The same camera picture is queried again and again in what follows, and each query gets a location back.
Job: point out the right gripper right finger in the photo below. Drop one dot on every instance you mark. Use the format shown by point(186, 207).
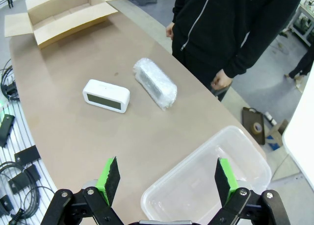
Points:
point(227, 183)

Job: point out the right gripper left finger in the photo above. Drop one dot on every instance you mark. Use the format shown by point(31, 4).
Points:
point(108, 183)

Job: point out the white unwrapped digital clock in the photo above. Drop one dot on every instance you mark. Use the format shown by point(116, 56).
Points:
point(105, 96)

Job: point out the bubble-wrapped clock with visible face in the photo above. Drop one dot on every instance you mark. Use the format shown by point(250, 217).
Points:
point(154, 83)

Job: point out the person's left hand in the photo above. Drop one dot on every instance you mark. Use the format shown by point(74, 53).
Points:
point(222, 80)

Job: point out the person's right hand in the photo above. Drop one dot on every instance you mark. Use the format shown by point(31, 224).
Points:
point(170, 31)

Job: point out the clear plastic container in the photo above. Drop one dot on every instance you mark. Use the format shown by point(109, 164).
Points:
point(208, 176)

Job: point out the brown tape roll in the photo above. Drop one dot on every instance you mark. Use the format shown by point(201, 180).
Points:
point(257, 127)

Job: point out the dark tray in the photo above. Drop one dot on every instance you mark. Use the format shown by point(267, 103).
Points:
point(247, 121)

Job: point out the small cardboard box blue print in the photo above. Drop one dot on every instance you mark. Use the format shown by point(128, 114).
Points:
point(277, 134)

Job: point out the white table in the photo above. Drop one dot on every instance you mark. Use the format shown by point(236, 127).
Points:
point(301, 126)

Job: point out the white slotted mounting plate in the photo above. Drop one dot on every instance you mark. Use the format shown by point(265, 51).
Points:
point(22, 136)

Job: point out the bystander in dark clothes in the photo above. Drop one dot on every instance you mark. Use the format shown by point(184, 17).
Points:
point(303, 65)

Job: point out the person in black jacket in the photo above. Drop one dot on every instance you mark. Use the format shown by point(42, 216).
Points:
point(220, 26)

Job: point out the brown cardboard box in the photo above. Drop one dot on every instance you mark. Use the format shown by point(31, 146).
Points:
point(68, 21)

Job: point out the black metal bracket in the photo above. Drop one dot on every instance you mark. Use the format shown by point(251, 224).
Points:
point(27, 155)
point(23, 179)
point(6, 129)
point(6, 205)

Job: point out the grey metal frame table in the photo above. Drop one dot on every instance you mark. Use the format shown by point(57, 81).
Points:
point(303, 23)

